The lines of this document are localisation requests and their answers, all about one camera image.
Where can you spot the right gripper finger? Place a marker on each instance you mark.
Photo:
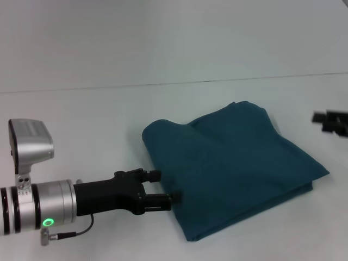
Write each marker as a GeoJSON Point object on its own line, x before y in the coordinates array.
{"type": "Point", "coordinates": [334, 130]}
{"type": "Point", "coordinates": [322, 117]}

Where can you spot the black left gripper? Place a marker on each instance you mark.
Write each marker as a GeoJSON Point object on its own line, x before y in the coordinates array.
{"type": "Point", "coordinates": [108, 195]}

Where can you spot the teal blue shirt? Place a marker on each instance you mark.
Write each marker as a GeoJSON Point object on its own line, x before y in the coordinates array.
{"type": "Point", "coordinates": [231, 168]}

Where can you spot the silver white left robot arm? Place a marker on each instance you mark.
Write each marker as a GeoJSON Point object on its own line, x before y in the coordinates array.
{"type": "Point", "coordinates": [35, 206]}

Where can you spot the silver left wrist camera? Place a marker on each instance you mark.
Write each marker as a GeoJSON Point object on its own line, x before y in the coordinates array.
{"type": "Point", "coordinates": [30, 146]}

